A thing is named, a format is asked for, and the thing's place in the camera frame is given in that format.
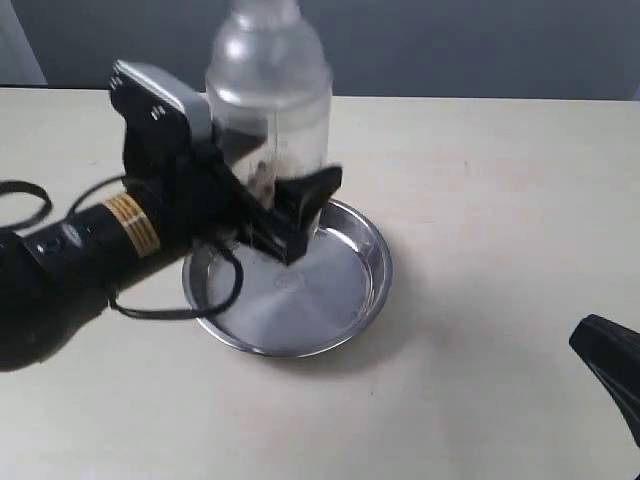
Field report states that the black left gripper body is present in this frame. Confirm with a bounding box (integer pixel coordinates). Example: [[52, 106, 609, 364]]
[[121, 119, 279, 260]]

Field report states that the clear plastic bottle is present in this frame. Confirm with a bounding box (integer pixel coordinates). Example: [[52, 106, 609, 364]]
[[206, 1, 332, 209]]

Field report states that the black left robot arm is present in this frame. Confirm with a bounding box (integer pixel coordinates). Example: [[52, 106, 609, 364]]
[[1, 121, 342, 372]]

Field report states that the round stainless steel pan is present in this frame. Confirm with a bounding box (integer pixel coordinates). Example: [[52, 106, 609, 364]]
[[198, 200, 393, 358]]

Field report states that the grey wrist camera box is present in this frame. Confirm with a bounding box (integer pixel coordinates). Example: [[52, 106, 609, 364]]
[[113, 60, 212, 143]]

